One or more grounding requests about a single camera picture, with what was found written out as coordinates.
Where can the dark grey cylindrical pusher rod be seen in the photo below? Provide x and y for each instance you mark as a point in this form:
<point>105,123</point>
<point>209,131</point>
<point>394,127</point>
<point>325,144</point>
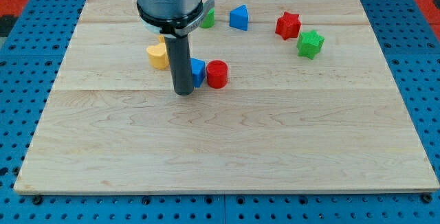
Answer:
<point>180,65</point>

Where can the black and grey tool clamp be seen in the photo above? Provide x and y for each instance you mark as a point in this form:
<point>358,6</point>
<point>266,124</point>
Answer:
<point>176,28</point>

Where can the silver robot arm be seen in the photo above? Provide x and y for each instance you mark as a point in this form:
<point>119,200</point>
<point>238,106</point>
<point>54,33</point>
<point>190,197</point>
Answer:
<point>169,9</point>

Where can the green circle block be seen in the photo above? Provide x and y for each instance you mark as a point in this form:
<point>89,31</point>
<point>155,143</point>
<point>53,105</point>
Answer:
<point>209,19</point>

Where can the blue triangle block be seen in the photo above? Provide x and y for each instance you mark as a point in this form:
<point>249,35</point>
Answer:
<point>238,18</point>

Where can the yellow heart block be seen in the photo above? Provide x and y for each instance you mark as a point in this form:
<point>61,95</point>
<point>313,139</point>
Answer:
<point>157,56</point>

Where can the blue cube block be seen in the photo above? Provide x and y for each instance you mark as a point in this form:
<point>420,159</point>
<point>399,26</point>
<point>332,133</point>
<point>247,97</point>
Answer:
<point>198,71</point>

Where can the red cylinder block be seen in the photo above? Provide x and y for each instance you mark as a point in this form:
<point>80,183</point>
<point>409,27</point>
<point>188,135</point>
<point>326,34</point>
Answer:
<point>217,74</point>

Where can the red star block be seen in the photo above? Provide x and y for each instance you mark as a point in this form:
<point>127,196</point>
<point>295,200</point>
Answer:
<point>288,25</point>

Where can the green star block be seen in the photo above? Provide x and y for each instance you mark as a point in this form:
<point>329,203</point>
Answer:
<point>309,44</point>

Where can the light wooden board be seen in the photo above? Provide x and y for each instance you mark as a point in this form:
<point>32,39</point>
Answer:
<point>283,124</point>

